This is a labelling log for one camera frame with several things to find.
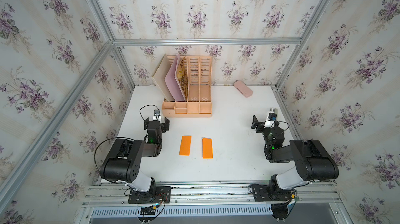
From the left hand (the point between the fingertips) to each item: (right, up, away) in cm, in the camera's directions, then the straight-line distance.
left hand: (158, 118), depth 92 cm
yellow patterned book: (+14, +27, +8) cm, 31 cm away
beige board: (+3, +24, -6) cm, 25 cm away
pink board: (+10, +21, -4) cm, 23 cm away
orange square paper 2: (+30, -17, -4) cm, 34 cm away
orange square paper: (+17, -18, -4) cm, 25 cm away
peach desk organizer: (+25, +9, +6) cm, 27 cm away
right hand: (+63, +1, -3) cm, 63 cm away
